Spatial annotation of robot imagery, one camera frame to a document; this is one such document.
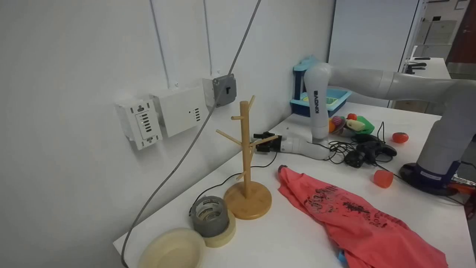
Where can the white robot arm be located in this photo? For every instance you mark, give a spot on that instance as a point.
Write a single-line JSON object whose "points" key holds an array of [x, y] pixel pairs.
{"points": [[447, 142]]}

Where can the grey duct tape roll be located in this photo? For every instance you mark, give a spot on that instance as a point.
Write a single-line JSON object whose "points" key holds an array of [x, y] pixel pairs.
{"points": [[209, 216]]}

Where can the black camera on mount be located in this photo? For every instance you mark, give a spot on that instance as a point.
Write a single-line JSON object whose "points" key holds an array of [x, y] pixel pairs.
{"points": [[268, 142]]}

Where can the white wall outlet box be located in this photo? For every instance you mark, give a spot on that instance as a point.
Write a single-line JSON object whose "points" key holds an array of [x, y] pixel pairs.
{"points": [[139, 121]]}

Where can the grey metal junction box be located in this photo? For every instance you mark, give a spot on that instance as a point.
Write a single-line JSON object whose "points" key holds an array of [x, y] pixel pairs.
{"points": [[219, 91]]}

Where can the red toy cup near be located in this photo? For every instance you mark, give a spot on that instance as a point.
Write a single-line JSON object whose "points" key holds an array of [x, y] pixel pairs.
{"points": [[383, 179]]}

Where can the white desk in background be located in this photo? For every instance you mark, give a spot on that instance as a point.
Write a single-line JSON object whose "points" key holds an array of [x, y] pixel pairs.
{"points": [[426, 66]]}

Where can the white wall device box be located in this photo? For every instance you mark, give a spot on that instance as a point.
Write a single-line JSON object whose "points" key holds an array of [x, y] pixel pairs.
{"points": [[180, 110]]}

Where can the coral red printed shirt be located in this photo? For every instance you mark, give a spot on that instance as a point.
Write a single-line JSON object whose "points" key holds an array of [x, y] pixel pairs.
{"points": [[366, 236]]}

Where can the wooden mug tree stand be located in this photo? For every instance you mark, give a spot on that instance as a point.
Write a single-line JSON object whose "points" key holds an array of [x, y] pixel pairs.
{"points": [[247, 200]]}

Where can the cream tape roll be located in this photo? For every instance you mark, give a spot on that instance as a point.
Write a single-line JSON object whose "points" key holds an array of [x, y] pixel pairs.
{"points": [[225, 237]]}

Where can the red toy cup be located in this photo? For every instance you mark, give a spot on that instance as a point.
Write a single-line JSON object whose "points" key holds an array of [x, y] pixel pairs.
{"points": [[383, 179], [399, 137]]}

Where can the red toy cup far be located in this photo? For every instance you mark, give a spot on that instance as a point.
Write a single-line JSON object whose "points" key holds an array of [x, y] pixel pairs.
{"points": [[399, 137]]}

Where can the green toy food bowl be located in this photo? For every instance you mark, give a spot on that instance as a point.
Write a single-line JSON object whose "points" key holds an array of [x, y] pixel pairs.
{"points": [[351, 124]]}

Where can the cream plastic bowl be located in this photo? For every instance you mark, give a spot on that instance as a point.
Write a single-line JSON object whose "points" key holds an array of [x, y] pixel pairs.
{"points": [[176, 249]]}

